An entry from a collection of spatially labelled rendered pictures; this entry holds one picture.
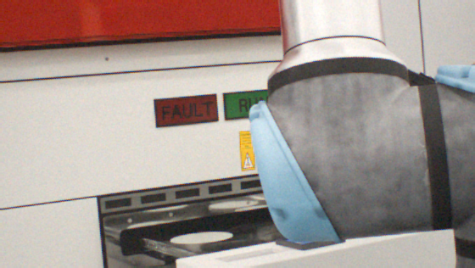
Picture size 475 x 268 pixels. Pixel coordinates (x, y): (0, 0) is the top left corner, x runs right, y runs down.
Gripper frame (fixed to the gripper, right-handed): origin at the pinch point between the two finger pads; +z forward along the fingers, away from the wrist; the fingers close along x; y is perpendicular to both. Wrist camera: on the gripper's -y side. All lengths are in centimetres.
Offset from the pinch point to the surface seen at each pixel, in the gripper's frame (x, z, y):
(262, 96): -30.2, -11.3, 20.1
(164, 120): -18.6, -8.9, 35.2
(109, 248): -10.4, 10.9, 44.3
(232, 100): -26.5, -11.1, 24.8
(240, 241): -5.6, 10.0, 21.9
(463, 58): -260, -17, -34
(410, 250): 30.2, 5.9, -3.3
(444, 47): -254, -22, -26
